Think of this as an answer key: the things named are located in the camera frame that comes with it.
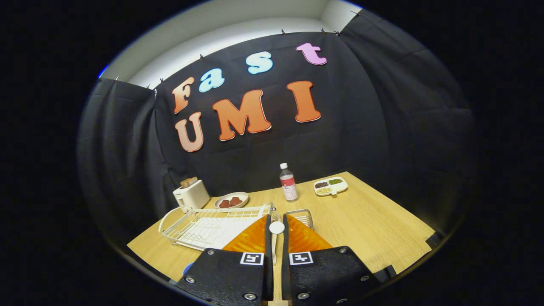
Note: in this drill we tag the pile of green beans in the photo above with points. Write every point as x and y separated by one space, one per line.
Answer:
335 181

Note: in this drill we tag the clear plastic water bottle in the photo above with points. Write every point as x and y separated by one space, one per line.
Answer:
289 185

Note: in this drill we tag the white toaster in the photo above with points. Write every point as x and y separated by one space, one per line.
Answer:
193 195

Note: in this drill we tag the white divided dish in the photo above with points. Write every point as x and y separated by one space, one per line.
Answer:
340 188

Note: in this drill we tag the black table edge bracket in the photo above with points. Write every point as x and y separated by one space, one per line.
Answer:
434 240
384 272

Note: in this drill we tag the pile of dark red beans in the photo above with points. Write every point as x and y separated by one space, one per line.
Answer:
321 185

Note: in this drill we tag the pile of yellow soybeans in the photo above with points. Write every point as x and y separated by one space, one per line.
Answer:
323 191

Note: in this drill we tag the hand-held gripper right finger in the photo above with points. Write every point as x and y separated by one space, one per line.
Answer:
284 242

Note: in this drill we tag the white drip tray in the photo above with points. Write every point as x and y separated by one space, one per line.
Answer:
225 231

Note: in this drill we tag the black backdrop cloth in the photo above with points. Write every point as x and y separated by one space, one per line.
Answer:
382 106

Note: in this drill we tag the blue plate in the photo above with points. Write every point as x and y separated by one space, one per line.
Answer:
187 268

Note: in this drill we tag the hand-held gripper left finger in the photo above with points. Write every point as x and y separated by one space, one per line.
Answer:
268 246

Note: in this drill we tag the brown toast slice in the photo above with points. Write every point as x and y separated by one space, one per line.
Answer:
185 183
193 180

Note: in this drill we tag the brown meat piece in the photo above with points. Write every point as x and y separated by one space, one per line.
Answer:
224 204
235 201

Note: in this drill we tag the beige round plate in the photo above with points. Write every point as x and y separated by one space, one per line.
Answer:
242 195

